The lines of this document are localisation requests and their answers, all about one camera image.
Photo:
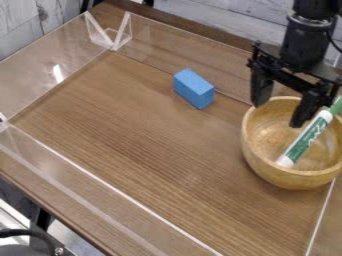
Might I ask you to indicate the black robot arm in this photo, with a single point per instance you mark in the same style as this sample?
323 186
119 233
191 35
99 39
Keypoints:
295 63

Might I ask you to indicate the clear acrylic tray wall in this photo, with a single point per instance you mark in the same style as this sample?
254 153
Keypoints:
136 170

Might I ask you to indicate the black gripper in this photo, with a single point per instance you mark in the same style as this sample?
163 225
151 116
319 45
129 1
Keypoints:
315 82

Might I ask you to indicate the green and white marker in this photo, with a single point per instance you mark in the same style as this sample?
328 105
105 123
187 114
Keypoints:
308 135

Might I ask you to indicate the black metal base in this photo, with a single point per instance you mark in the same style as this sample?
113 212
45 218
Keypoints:
32 248

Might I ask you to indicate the blue rectangular block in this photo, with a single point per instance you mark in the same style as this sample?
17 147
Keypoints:
193 88

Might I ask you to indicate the brown wooden bowl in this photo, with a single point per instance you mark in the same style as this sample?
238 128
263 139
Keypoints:
266 137

